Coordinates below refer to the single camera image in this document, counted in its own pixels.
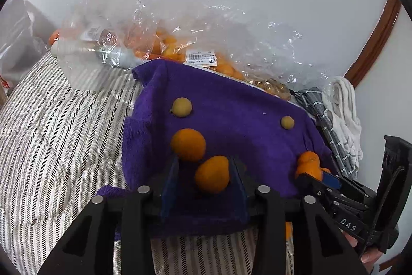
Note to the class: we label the grey plaid cloth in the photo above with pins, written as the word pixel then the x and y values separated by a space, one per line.
pixel 325 120

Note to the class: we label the small yellow-green fruit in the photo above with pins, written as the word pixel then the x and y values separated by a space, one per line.
pixel 182 106
pixel 287 122

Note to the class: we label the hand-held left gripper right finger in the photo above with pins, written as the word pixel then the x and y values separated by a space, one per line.
pixel 239 188

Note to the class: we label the white towel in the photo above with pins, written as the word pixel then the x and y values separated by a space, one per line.
pixel 346 114

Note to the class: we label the translucent plastic bag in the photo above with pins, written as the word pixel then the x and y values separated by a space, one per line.
pixel 19 43

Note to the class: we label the person's right hand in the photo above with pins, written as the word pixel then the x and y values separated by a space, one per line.
pixel 370 257

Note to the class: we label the white bottle with orange cap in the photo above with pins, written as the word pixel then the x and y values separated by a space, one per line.
pixel 74 48

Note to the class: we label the orange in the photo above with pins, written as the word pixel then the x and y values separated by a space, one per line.
pixel 212 174
pixel 308 164
pixel 188 145
pixel 288 230

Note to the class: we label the purple towel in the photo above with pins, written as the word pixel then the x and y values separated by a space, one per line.
pixel 231 114

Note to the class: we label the clear plastic bag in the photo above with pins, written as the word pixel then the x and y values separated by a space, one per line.
pixel 257 36

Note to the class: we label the pile of bagged mandarins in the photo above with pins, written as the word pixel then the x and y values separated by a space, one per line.
pixel 167 46

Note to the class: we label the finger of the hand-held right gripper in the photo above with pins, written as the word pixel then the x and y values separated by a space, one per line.
pixel 331 181
pixel 318 189

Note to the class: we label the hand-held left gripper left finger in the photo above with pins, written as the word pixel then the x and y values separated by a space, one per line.
pixel 169 194

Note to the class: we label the brown wooden frame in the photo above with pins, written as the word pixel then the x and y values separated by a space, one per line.
pixel 376 39

